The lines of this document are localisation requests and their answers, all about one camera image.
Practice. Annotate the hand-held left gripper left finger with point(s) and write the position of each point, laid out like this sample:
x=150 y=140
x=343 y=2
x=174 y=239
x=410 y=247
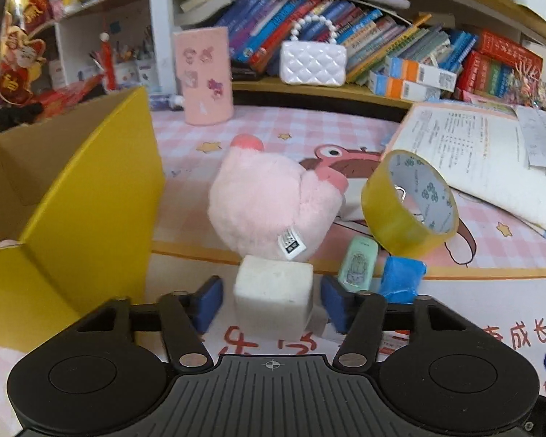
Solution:
x=209 y=302

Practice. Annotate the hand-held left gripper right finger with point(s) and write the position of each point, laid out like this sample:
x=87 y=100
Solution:
x=334 y=305

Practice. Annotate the green patterned eraser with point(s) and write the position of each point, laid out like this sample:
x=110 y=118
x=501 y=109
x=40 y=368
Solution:
x=357 y=264

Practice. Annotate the white foam cube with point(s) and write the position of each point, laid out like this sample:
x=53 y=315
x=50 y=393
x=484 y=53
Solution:
x=273 y=296

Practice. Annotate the blue block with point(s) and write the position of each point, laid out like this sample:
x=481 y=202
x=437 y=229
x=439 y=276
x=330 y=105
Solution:
x=400 y=277

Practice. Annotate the yellow tape roll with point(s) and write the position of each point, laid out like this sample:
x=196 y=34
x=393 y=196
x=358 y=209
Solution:
x=391 y=223

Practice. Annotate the pink plush toy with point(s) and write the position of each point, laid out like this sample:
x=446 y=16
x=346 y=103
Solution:
x=264 y=200

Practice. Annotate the yellow cardboard box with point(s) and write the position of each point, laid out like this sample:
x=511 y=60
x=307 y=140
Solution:
x=95 y=200

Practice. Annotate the small clear bottle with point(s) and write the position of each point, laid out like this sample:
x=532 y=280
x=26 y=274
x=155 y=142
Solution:
x=166 y=101

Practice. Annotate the open workbook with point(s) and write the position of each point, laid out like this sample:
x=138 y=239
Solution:
x=473 y=145

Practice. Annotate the wooden bookshelf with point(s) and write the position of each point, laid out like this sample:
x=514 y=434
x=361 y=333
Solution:
x=300 y=93

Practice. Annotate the pink case with stickers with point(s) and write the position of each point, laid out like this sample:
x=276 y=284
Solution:
x=204 y=77

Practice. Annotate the orange and blue carton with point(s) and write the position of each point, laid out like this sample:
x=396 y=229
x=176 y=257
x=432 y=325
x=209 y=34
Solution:
x=421 y=73
x=400 y=87

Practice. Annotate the white quilted handbag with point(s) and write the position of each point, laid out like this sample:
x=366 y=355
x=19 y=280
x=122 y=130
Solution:
x=311 y=63

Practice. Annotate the pen holder with pens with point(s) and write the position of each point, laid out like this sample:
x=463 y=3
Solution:
x=136 y=66

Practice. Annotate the red paper sheets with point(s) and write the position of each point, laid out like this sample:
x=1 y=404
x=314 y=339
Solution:
x=68 y=93

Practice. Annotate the red tassel ornament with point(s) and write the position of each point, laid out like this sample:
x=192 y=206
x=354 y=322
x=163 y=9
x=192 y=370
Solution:
x=107 y=63

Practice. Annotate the loose printed paper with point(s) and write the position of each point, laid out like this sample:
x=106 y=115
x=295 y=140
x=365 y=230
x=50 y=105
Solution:
x=543 y=141

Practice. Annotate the black cloth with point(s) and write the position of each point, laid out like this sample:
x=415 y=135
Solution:
x=16 y=116

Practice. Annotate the row of colourful books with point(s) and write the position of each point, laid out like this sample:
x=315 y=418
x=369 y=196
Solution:
x=382 y=32

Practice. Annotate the white shelf unit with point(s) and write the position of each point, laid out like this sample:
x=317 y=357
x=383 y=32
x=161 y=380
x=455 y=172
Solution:
x=159 y=18

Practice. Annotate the red and gold decoration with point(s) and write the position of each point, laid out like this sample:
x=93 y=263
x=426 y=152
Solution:
x=18 y=68

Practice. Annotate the stack of grey books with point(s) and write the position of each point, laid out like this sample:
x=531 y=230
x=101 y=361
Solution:
x=209 y=0

